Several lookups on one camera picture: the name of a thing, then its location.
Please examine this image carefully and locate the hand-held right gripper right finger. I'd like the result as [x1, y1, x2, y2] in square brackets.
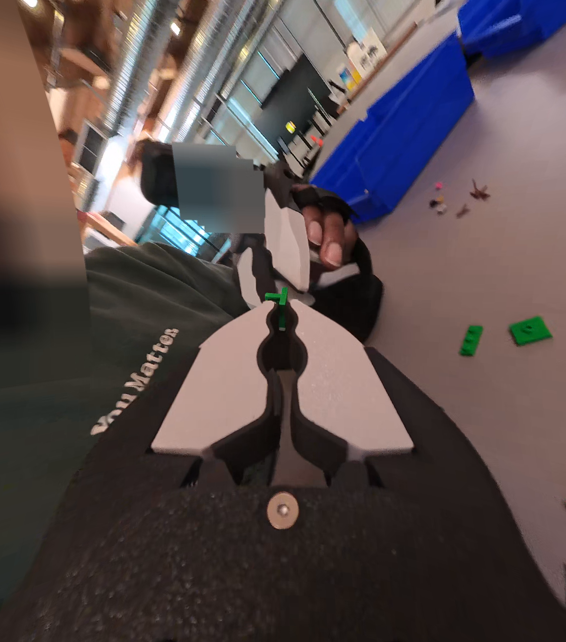
[283, 302, 417, 486]

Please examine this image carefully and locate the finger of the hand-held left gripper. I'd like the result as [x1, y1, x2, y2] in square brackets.
[264, 188, 312, 296]
[237, 247, 269, 309]

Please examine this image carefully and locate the person's green sweatshirt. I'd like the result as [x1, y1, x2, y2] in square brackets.
[0, 241, 249, 608]

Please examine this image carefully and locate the person's left hand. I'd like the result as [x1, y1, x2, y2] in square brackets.
[290, 184, 360, 268]

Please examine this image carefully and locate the white poster board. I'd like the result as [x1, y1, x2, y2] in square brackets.
[345, 27, 386, 76]

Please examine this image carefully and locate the green narrow toy plate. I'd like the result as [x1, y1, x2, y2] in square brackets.
[459, 325, 484, 358]

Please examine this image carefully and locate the grey desk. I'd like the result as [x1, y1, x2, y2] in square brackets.
[308, 0, 566, 603]

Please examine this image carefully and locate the green square toy plate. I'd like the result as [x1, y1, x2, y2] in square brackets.
[508, 316, 553, 347]

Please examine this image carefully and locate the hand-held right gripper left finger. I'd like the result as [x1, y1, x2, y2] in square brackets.
[150, 302, 284, 485]

